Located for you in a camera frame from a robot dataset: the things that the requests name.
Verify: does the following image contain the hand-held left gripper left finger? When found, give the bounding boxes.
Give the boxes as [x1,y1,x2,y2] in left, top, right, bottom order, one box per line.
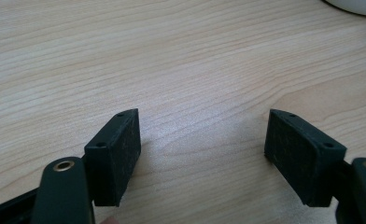
[83,107,142,208]

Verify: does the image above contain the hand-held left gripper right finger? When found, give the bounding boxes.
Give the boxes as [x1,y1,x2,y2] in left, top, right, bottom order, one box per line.
[263,108,348,208]

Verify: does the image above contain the white round object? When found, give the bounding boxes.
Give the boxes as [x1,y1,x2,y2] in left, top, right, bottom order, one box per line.
[320,0,366,19]

